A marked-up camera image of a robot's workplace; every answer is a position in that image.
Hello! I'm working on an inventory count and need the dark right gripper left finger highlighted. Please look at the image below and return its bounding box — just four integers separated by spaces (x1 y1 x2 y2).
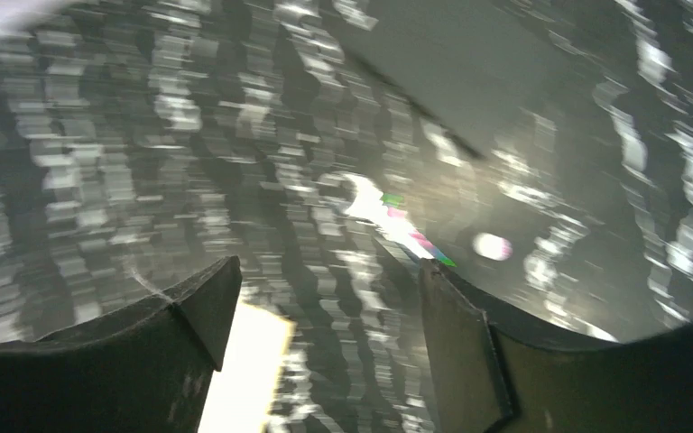
0 256 242 432

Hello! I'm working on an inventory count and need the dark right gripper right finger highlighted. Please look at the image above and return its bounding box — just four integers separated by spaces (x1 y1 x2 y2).
419 260 693 432

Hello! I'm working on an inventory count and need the silver wrench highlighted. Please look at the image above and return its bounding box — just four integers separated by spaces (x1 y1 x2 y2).
328 171 457 267

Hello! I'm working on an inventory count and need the cream envelope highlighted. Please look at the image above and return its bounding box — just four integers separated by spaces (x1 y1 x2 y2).
198 302 295 433

